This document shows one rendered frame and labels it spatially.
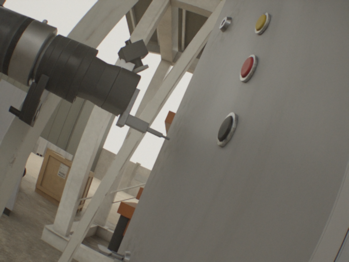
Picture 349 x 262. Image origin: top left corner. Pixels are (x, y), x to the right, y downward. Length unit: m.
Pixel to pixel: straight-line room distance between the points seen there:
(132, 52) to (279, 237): 0.35
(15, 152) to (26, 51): 0.23
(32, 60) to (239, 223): 0.32
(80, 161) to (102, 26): 2.54
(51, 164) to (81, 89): 5.54
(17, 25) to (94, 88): 0.16
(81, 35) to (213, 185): 0.42
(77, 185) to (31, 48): 2.75
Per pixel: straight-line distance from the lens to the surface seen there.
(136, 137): 1.73
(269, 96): 0.30
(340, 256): 0.19
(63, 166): 5.95
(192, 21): 9.92
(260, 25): 0.38
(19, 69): 0.48
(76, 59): 0.47
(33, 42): 0.47
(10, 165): 0.65
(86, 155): 3.17
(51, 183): 6.00
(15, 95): 3.39
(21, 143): 0.65
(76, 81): 0.47
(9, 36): 0.48
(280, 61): 0.31
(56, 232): 3.23
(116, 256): 0.48
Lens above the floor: 0.90
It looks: 10 degrees up
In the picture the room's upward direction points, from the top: 23 degrees clockwise
